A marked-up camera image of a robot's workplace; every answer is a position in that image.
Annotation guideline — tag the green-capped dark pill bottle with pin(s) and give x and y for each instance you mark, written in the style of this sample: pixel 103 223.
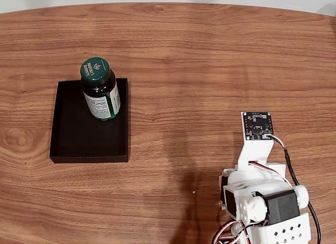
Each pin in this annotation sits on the green-capped dark pill bottle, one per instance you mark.
pixel 98 97

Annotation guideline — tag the black shallow open box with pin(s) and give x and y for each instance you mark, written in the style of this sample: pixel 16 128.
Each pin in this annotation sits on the black shallow open box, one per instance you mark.
pixel 78 139

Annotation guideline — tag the black camera board white mount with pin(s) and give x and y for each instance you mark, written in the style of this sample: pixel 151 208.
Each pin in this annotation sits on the black camera board white mount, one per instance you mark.
pixel 258 124

